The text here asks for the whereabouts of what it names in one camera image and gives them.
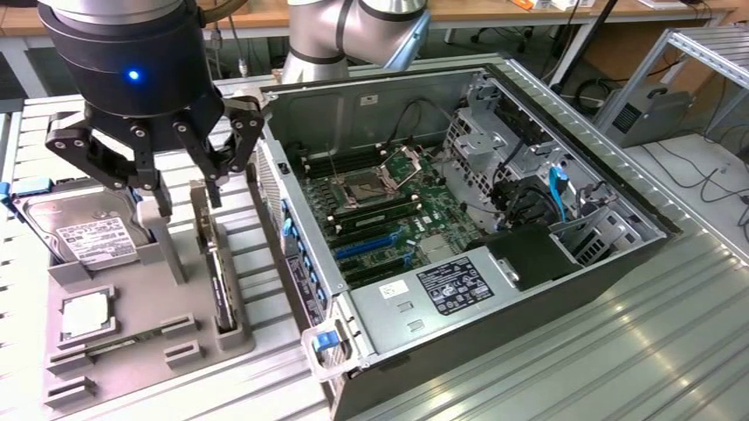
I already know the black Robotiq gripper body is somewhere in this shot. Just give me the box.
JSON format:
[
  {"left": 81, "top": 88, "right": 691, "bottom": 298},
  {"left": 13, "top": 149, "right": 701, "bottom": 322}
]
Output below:
[{"left": 37, "top": 9, "right": 224, "bottom": 132}]

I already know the graphics card with metal bracket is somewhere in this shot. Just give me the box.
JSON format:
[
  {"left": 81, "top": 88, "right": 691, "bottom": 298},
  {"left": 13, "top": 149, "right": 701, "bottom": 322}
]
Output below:
[{"left": 187, "top": 178, "right": 241, "bottom": 335}]

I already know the black RAM slot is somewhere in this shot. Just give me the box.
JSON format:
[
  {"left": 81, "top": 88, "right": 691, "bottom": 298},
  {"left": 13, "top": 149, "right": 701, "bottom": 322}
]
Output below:
[
  {"left": 302, "top": 149, "right": 382, "bottom": 170},
  {"left": 307, "top": 156, "right": 388, "bottom": 179}
]

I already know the hard disk in blue caddy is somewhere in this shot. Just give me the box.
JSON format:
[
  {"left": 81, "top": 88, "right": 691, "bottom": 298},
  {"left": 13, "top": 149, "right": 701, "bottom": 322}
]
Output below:
[{"left": 0, "top": 175, "right": 156, "bottom": 271}]

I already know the CPU socket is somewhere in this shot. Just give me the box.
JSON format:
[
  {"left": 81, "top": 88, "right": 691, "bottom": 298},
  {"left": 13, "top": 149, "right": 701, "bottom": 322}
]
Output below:
[{"left": 330, "top": 168, "right": 391, "bottom": 210}]

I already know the black RAM stick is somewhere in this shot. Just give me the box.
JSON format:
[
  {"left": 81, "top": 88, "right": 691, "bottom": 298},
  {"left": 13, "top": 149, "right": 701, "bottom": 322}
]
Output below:
[{"left": 336, "top": 204, "right": 422, "bottom": 233}]

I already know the metal socket cover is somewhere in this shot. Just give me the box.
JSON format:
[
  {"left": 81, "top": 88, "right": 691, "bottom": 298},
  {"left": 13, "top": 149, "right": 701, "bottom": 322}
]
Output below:
[{"left": 378, "top": 146, "right": 432, "bottom": 192}]

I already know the blue expansion slot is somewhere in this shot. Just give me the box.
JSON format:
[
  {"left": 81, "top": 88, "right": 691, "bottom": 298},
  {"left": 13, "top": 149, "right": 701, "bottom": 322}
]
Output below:
[{"left": 332, "top": 234, "right": 400, "bottom": 260}]

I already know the silver CPU chip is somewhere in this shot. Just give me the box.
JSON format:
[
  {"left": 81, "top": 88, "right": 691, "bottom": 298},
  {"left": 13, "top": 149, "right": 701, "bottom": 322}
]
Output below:
[{"left": 61, "top": 294, "right": 116, "bottom": 339}]

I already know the black expansion slot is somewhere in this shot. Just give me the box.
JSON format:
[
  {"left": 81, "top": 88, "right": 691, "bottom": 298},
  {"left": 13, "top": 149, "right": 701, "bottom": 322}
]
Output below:
[
  {"left": 338, "top": 255, "right": 408, "bottom": 274},
  {"left": 344, "top": 262, "right": 414, "bottom": 286}
]

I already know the grey parts rack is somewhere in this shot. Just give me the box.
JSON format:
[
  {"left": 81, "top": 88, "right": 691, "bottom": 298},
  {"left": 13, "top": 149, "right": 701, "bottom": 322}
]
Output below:
[{"left": 37, "top": 199, "right": 259, "bottom": 413}]

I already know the metal disk bay cage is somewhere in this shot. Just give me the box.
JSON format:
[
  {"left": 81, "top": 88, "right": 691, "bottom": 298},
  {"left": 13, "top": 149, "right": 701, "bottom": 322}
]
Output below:
[{"left": 443, "top": 107, "right": 563, "bottom": 207}]

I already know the silver chipset heatsink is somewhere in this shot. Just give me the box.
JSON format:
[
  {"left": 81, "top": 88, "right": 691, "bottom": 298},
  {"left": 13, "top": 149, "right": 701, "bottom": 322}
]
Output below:
[{"left": 418, "top": 236, "right": 455, "bottom": 259}]

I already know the green RAM stick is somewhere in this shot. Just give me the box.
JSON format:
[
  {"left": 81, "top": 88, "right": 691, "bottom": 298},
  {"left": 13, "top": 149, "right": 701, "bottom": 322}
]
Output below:
[{"left": 84, "top": 328, "right": 165, "bottom": 352}]

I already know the long wooden desk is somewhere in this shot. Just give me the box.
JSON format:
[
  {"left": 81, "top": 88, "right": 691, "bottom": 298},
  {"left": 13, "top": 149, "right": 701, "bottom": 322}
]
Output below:
[{"left": 0, "top": 0, "right": 738, "bottom": 43}]

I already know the silver power supply unit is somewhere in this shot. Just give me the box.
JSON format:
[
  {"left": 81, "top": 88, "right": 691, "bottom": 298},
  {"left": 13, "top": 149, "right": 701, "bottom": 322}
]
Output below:
[{"left": 347, "top": 245, "right": 522, "bottom": 356}]

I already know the black plastic shroud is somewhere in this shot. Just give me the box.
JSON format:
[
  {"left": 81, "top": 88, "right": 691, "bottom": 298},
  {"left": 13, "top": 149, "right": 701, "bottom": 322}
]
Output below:
[{"left": 484, "top": 223, "right": 586, "bottom": 293}]

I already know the open black PC case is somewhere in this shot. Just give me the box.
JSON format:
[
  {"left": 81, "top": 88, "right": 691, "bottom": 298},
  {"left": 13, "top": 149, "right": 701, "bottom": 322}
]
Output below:
[{"left": 248, "top": 59, "right": 683, "bottom": 421}]

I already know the grey computer tower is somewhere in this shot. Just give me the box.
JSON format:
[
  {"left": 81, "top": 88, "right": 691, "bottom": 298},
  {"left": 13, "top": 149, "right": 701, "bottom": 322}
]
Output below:
[{"left": 593, "top": 86, "right": 698, "bottom": 149}]

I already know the black wire bundle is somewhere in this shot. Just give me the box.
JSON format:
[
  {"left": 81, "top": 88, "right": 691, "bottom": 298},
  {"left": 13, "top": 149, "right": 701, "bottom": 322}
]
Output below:
[{"left": 490, "top": 175, "right": 557, "bottom": 232}]

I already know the blue SATA wire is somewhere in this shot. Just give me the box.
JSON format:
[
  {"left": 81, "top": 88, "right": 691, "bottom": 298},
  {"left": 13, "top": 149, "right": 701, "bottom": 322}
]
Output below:
[{"left": 547, "top": 165, "right": 573, "bottom": 225}]

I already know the aluminium frame rack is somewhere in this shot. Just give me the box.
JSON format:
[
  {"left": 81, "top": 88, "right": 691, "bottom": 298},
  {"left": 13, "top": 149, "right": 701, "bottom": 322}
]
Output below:
[{"left": 593, "top": 24, "right": 749, "bottom": 137}]

